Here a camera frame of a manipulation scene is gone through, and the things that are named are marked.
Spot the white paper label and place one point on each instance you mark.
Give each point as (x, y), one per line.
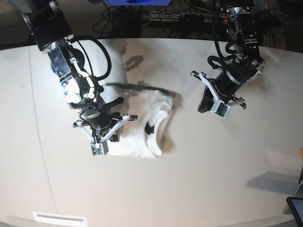
(60, 220)

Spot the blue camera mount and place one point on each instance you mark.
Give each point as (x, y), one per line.
(138, 2)

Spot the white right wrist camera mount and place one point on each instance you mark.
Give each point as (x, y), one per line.
(99, 137)

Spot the black power strip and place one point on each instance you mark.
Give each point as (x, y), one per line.
(195, 17)

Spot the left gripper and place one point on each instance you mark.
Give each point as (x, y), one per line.
(228, 82)

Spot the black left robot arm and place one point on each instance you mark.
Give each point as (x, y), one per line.
(238, 58)

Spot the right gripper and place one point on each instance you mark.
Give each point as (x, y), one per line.
(99, 117)

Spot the white printed T-shirt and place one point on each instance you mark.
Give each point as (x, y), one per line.
(136, 67)

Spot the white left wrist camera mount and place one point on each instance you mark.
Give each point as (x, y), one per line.
(220, 108)

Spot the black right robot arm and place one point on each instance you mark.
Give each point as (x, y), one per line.
(82, 89)

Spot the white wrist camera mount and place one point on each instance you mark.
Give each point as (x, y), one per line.
(99, 137)
(220, 108)

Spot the dark tablet screen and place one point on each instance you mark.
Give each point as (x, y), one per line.
(296, 206)

